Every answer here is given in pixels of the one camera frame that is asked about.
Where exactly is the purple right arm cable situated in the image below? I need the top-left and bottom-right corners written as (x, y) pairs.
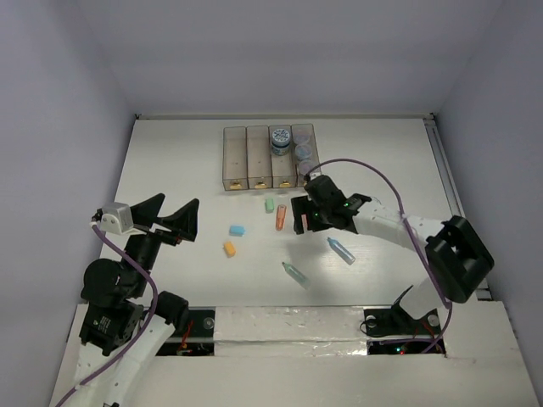
top-left (303, 159), bottom-right (455, 354)

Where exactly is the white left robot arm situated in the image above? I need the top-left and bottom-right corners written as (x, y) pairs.
top-left (58, 193), bottom-right (199, 406)

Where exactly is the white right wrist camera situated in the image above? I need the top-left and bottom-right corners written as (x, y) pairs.
top-left (305, 170), bottom-right (322, 181)

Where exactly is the green eraser cap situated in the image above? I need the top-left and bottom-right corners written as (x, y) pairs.
top-left (265, 198), bottom-right (275, 214)

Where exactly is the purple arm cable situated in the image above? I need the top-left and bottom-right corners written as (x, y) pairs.
top-left (303, 159), bottom-right (455, 354)
top-left (54, 220), bottom-right (160, 407)

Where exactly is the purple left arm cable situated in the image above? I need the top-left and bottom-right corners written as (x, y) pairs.
top-left (54, 220), bottom-right (160, 407)

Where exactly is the blue eraser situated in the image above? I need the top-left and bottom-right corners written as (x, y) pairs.
top-left (229, 225), bottom-right (246, 237)

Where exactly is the teal green marker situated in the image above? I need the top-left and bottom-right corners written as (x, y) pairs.
top-left (282, 262), bottom-right (311, 290)

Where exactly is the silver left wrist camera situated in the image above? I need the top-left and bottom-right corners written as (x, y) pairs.
top-left (96, 202), bottom-right (134, 236)

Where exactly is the clear paper clip jar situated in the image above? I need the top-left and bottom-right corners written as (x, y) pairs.
top-left (297, 159), bottom-right (317, 176)

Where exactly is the light blue marker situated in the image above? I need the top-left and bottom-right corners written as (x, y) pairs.
top-left (327, 237), bottom-right (355, 265)

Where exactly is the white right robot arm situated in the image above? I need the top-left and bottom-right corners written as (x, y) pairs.
top-left (291, 176), bottom-right (495, 332)

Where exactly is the orange eraser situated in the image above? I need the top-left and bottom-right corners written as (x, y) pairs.
top-left (223, 242), bottom-right (236, 258)

